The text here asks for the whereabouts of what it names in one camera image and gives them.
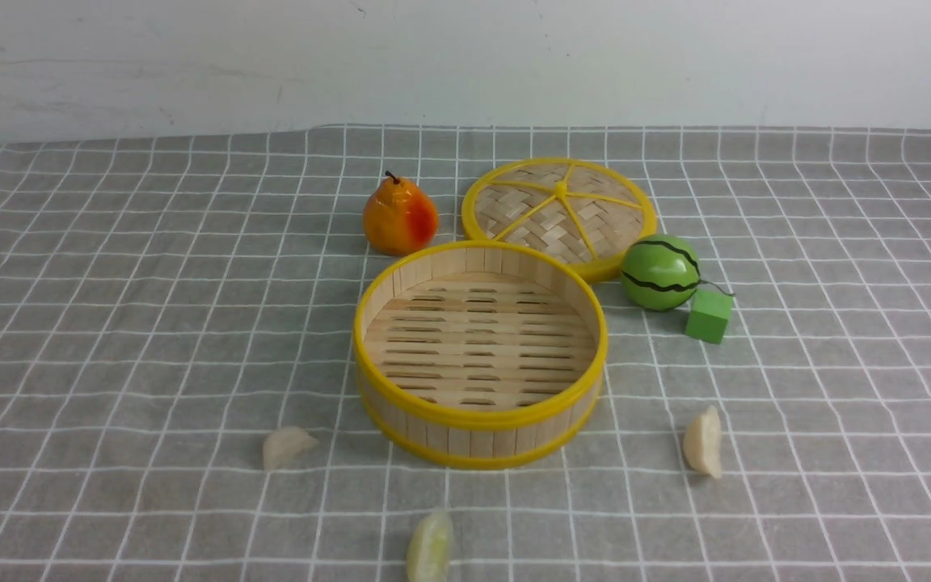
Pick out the bamboo steamer tray yellow rim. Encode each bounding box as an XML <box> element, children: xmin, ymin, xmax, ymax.
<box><xmin>352</xmin><ymin>242</ymin><xmax>609</xmax><ymax>470</ymax></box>

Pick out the green toy watermelon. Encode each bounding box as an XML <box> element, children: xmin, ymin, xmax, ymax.
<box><xmin>621</xmin><ymin>234</ymin><xmax>701</xmax><ymax>312</ymax></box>

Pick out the green cube block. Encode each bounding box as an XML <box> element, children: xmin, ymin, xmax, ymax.
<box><xmin>685</xmin><ymin>289</ymin><xmax>735</xmax><ymax>345</ymax></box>

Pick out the orange toy pear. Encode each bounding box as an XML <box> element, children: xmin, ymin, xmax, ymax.
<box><xmin>362</xmin><ymin>171</ymin><xmax>440</xmax><ymax>255</ymax></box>

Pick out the white dumpling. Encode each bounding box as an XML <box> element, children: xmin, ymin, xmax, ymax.
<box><xmin>682</xmin><ymin>406</ymin><xmax>722</xmax><ymax>479</ymax></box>
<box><xmin>262</xmin><ymin>426</ymin><xmax>318</xmax><ymax>472</ymax></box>

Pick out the woven bamboo steamer lid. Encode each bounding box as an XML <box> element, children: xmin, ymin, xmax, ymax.
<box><xmin>461</xmin><ymin>158</ymin><xmax>658</xmax><ymax>284</ymax></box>

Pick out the yellowish dumpling front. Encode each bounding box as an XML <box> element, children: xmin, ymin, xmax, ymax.
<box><xmin>406</xmin><ymin>509</ymin><xmax>453</xmax><ymax>582</ymax></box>

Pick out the grey checked tablecloth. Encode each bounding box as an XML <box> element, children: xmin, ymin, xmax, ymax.
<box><xmin>0</xmin><ymin>126</ymin><xmax>931</xmax><ymax>581</ymax></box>

